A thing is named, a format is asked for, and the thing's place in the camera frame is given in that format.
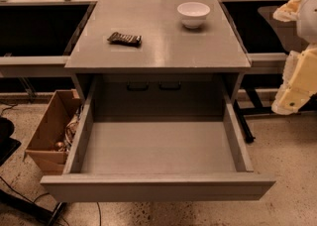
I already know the black drawer handle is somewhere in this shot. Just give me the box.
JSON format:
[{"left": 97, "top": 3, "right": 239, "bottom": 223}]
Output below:
[
  {"left": 158, "top": 81, "right": 181, "bottom": 90},
  {"left": 127, "top": 82, "right": 149, "bottom": 91}
]

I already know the black office chair base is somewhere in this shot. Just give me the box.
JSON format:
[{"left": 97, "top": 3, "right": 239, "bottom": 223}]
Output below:
[{"left": 0, "top": 117, "right": 21, "bottom": 166}]

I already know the open grey top drawer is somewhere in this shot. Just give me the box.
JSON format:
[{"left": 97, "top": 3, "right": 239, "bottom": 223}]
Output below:
[{"left": 40, "top": 76, "right": 276, "bottom": 203}]

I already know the grey cabinet with top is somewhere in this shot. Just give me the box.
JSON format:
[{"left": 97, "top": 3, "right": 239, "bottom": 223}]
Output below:
[{"left": 66, "top": 0, "right": 250, "bottom": 122}]

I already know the white ceramic bowl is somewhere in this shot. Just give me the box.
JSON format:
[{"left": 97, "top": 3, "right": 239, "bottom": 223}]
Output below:
[{"left": 177, "top": 2, "right": 210, "bottom": 29}]

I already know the black floor cable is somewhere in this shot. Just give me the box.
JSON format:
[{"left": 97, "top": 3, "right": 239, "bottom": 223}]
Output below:
[{"left": 0, "top": 174, "right": 102, "bottom": 226}]

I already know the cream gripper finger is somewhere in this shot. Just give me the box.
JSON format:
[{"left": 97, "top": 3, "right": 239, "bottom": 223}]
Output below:
[
  {"left": 272, "top": 0, "right": 301, "bottom": 22},
  {"left": 271, "top": 49, "right": 317, "bottom": 115}
]

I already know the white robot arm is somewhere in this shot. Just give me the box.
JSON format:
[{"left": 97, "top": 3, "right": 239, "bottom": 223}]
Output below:
[{"left": 271, "top": 0, "right": 317, "bottom": 115}]

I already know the black drawer handle left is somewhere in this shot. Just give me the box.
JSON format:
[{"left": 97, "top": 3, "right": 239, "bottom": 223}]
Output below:
[{"left": 127, "top": 82, "right": 149, "bottom": 91}]

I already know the black drawer handle right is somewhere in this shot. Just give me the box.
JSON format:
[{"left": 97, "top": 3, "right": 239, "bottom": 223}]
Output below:
[{"left": 158, "top": 81, "right": 181, "bottom": 90}]

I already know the dark chocolate bar wrapper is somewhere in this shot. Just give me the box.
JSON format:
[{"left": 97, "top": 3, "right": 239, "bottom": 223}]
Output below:
[{"left": 107, "top": 32, "right": 142, "bottom": 47}]

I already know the brown cardboard box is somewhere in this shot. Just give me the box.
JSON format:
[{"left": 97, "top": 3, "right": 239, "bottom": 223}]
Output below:
[{"left": 25, "top": 89, "right": 81, "bottom": 175}]

